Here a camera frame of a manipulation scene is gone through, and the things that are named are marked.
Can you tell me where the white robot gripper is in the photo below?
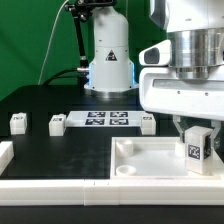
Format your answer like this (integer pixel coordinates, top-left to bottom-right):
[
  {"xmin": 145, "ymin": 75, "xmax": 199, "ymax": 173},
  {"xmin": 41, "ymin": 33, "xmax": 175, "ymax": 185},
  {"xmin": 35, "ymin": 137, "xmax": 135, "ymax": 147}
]
[{"xmin": 139, "ymin": 66, "xmax": 224, "ymax": 150}]

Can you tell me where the white square table top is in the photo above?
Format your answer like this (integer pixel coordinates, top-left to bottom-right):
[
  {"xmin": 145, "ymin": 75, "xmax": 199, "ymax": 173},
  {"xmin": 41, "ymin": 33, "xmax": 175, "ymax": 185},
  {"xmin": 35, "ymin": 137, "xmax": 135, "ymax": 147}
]
[{"xmin": 110, "ymin": 137, "xmax": 224, "ymax": 180}]

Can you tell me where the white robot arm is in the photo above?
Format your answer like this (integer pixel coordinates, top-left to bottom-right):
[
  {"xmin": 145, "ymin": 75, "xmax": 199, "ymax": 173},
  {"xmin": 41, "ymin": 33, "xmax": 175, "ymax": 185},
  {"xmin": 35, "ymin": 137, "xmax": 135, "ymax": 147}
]
[{"xmin": 85, "ymin": 0, "xmax": 224, "ymax": 140}]

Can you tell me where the white U-shaped obstacle fence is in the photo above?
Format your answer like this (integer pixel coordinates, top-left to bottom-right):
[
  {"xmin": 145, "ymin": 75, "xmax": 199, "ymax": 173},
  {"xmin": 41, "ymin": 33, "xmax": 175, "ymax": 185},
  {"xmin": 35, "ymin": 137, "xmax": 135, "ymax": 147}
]
[{"xmin": 0, "ymin": 140, "xmax": 224, "ymax": 206}]

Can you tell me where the white fiducial marker sheet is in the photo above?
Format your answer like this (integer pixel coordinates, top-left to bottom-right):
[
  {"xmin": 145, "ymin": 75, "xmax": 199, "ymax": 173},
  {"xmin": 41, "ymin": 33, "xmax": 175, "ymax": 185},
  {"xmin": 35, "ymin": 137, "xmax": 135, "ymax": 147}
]
[{"xmin": 65, "ymin": 111, "xmax": 143, "ymax": 127}]

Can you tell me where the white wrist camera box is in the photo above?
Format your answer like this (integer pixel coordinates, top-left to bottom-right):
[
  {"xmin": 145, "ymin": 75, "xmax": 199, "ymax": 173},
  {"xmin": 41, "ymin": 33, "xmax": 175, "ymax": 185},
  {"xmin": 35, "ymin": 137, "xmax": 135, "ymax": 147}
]
[{"xmin": 139, "ymin": 40, "xmax": 172, "ymax": 67}]

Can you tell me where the black cable bundle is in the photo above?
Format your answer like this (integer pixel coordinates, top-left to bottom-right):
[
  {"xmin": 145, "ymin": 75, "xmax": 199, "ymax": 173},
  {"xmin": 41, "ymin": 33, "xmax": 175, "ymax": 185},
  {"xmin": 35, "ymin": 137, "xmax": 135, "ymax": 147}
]
[{"xmin": 43, "ymin": 68, "xmax": 88, "ymax": 86}]

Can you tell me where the white cable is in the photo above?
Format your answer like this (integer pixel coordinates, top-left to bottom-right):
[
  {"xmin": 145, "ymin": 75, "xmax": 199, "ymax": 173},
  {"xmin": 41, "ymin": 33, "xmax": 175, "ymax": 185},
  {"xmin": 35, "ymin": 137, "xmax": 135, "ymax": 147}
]
[{"xmin": 37, "ymin": 0, "xmax": 70, "ymax": 86}]

